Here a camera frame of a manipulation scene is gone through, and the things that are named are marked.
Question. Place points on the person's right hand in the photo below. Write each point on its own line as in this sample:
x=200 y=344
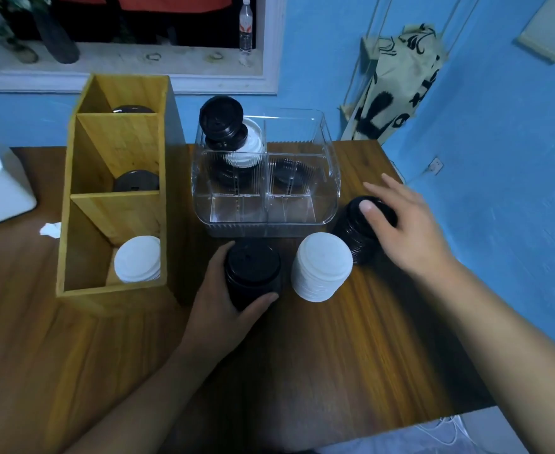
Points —
x=414 y=241

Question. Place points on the person's left hand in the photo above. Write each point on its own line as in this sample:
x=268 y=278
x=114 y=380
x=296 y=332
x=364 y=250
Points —
x=211 y=330

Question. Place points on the short stack of black lids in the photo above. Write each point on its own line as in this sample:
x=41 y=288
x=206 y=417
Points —
x=353 y=222

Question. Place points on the white domed cup lid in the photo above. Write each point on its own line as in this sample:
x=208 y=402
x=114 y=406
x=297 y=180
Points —
x=322 y=264

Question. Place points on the wooden three-compartment organizer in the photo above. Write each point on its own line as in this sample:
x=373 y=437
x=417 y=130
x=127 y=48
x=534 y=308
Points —
x=111 y=222

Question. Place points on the pile of black and white cup lids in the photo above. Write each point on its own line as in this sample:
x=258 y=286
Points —
x=220 y=118

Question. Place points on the person's right forearm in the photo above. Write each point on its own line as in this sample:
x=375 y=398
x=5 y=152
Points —
x=518 y=354

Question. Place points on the person's left forearm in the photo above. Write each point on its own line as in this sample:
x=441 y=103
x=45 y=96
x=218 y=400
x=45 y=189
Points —
x=135 y=411

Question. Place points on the clear plastic container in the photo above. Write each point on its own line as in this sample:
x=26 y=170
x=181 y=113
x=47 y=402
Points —
x=329 y=184

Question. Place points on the cream tote bag black print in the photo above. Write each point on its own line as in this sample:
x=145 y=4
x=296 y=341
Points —
x=395 y=85

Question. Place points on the crumpled white tissue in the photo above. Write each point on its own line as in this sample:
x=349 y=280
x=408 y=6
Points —
x=50 y=230

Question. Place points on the clear plastic water bottle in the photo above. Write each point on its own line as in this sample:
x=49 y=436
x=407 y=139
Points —
x=245 y=28

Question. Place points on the dark glass vase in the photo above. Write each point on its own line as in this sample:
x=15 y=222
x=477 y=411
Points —
x=57 y=42

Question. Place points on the small potted plant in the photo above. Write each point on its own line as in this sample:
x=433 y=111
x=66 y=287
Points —
x=22 y=54

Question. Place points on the white wall socket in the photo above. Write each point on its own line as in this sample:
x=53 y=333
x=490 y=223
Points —
x=435 y=166

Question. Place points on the cream wall plate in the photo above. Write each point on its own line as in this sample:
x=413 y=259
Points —
x=549 y=30

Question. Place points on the white window frame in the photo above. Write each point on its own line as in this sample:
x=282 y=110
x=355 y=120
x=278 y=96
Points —
x=164 y=82

